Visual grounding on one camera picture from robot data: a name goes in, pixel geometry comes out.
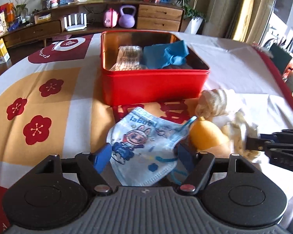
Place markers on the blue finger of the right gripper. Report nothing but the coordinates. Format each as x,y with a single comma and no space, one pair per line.
267,146

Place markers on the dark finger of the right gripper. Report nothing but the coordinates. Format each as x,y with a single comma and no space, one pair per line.
285,136

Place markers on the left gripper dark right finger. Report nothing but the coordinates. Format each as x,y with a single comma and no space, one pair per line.
198,166

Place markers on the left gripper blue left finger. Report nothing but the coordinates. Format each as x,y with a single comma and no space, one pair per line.
90,167

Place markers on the white tulle mesh fabric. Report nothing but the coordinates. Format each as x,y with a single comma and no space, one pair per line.
238,130

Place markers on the yellow rubber duck toy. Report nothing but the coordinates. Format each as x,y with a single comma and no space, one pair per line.
204,135

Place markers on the cartoon print face mask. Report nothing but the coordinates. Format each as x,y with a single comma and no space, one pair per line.
143,147

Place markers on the cream knitted cloth roll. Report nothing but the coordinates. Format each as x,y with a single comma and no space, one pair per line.
212,103

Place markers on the blue rubber glove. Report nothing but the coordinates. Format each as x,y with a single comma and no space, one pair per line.
158,56

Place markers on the orange plastic stool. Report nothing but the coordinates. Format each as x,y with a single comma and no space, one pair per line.
288,69

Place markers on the dark green storage bin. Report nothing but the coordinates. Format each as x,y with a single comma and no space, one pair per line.
280,57

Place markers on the white plant pot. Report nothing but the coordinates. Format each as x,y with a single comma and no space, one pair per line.
194,25

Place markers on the white wifi router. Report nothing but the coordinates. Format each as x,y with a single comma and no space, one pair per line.
75,22

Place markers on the purple kettlebell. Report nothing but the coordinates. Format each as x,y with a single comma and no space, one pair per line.
127,20

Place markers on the yellow curtain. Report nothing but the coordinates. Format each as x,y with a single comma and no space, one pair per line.
250,20

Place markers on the pink small suitcase toy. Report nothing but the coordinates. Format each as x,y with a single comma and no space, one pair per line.
110,18

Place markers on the wooden tv cabinet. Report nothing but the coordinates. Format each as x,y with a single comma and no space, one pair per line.
148,16

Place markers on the white standing air conditioner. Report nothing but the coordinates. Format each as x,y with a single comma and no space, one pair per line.
217,18

